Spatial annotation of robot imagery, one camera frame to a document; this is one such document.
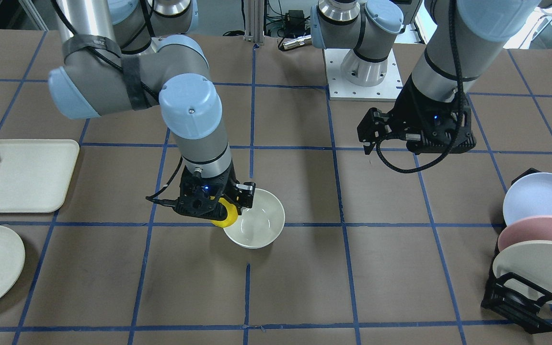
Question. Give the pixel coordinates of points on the black dish rack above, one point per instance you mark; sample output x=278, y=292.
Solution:
x=513, y=305

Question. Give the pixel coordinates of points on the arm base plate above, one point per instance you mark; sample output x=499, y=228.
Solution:
x=367, y=88

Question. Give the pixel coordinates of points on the cream plate in rack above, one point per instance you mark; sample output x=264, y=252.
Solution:
x=531, y=260

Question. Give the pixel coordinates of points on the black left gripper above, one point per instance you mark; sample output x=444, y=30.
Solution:
x=406, y=112

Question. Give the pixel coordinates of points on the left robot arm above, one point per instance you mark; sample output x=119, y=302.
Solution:
x=468, y=38

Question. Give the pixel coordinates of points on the black power adapter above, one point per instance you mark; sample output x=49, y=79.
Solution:
x=294, y=19

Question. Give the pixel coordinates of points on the aluminium frame post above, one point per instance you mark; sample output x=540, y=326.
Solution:
x=254, y=19

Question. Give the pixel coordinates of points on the light blue plate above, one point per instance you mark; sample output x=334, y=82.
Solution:
x=530, y=195

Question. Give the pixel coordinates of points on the white rectangular tray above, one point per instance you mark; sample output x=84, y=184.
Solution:
x=35, y=174

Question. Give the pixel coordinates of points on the pink plate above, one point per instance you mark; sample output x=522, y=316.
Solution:
x=526, y=229

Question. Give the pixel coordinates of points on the silver metal connector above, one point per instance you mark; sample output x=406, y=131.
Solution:
x=286, y=46

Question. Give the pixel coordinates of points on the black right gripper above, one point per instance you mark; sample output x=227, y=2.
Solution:
x=244, y=191

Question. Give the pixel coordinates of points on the white ceramic bowl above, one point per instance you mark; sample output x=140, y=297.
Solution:
x=260, y=225

